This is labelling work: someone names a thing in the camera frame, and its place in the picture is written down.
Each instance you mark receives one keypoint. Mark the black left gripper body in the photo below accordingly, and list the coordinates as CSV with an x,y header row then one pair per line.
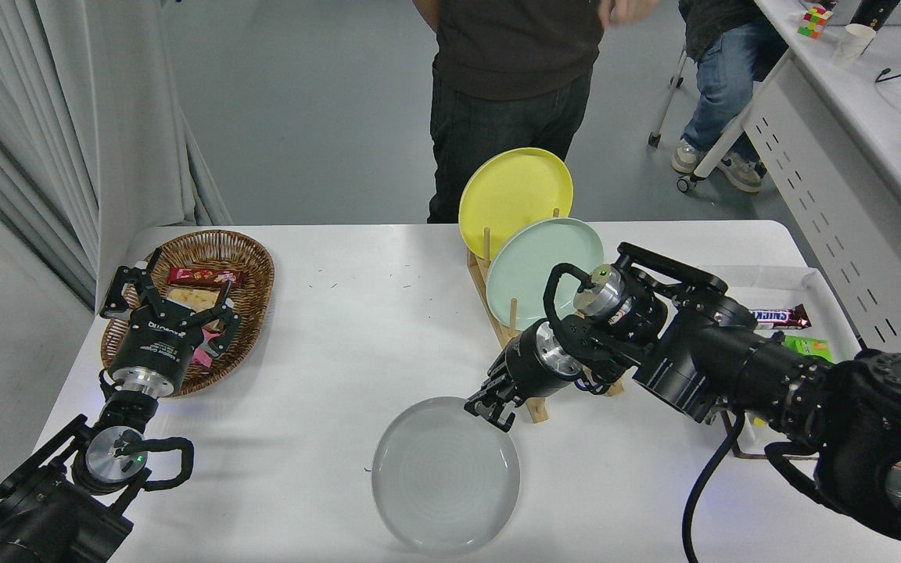
x,y
159,346

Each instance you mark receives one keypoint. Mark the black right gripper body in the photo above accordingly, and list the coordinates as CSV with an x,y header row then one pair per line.
x,y
525,367

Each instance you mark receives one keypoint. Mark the grey plate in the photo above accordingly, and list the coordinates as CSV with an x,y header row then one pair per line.
x,y
443,477

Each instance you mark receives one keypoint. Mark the yellow plate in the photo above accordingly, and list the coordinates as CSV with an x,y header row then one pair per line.
x,y
513,195

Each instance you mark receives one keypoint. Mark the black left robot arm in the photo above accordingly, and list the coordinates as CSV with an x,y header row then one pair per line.
x,y
44,516

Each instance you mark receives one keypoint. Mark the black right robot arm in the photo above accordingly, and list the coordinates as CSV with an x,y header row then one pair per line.
x,y
732,360

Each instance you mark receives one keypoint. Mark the mint green plate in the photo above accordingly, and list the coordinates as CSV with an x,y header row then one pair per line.
x,y
533,270

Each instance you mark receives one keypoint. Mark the wooden plate rack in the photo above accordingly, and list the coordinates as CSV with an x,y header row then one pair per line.
x,y
482,270

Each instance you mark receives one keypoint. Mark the person's left hand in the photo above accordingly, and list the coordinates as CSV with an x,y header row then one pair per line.
x,y
624,8

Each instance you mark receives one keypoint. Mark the pink snack pack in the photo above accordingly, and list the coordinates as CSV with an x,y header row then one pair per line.
x,y
204,358

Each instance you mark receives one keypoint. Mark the pale yellow snack pack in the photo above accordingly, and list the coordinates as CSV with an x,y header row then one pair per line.
x,y
188,299

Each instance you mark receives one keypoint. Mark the red snack bar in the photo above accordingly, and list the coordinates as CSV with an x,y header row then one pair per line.
x,y
200,276

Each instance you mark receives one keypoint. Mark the brown wicker basket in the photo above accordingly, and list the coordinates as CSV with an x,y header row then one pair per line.
x,y
251,266

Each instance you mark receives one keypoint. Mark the grey curtain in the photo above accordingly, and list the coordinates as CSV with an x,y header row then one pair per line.
x,y
67,117

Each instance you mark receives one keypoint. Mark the brown Snickers bar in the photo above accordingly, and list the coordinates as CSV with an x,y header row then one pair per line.
x,y
783,316

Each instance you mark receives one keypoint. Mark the green cartoon snack pack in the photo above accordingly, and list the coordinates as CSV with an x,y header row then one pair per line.
x,y
810,346

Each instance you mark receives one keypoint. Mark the standing person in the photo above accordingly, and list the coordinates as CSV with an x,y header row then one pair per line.
x,y
513,78

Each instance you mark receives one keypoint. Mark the white tray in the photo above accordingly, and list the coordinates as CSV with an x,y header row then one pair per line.
x,y
826,289

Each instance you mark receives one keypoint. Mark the seated person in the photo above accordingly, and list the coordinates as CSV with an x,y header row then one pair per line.
x,y
720,86

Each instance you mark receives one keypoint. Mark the white perforated desk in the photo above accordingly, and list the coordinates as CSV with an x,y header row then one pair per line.
x,y
834,195

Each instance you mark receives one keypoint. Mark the colourful puzzle cube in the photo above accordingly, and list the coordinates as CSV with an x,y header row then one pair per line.
x,y
814,22

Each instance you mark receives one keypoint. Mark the white paper cup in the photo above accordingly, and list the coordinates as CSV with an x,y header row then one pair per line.
x,y
853,43

